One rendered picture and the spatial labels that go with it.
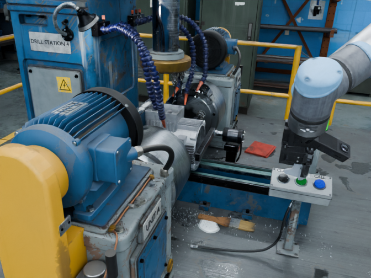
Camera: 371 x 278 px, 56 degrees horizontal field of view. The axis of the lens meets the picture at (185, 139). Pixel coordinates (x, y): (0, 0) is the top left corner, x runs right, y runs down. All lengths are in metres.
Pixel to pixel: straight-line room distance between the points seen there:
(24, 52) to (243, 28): 3.34
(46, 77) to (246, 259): 0.88
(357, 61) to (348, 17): 5.45
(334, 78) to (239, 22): 3.63
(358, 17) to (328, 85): 5.57
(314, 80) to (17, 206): 0.59
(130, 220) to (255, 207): 0.71
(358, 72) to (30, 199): 0.69
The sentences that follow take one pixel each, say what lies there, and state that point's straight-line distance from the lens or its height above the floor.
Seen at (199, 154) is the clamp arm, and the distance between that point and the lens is 1.23.
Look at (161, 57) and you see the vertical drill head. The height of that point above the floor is 1.35.
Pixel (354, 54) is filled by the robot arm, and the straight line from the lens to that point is 0.87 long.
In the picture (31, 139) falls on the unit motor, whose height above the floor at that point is 1.33.
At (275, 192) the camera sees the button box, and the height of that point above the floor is 1.03.
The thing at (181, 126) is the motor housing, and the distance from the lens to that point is 1.27.
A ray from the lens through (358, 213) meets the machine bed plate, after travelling 1.50.
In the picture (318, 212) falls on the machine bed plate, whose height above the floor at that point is 0.80.
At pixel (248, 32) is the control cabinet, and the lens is 4.36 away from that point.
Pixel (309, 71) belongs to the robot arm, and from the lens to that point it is 0.79.
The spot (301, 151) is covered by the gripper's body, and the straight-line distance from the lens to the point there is 0.93.
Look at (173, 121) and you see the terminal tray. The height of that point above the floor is 1.12.
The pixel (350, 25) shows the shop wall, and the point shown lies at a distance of 6.33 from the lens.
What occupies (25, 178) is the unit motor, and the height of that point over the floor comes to 1.31.
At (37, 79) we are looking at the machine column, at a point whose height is 1.26.
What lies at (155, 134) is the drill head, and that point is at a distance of 1.05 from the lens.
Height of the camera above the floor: 1.59
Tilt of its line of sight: 25 degrees down
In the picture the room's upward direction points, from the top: 2 degrees clockwise
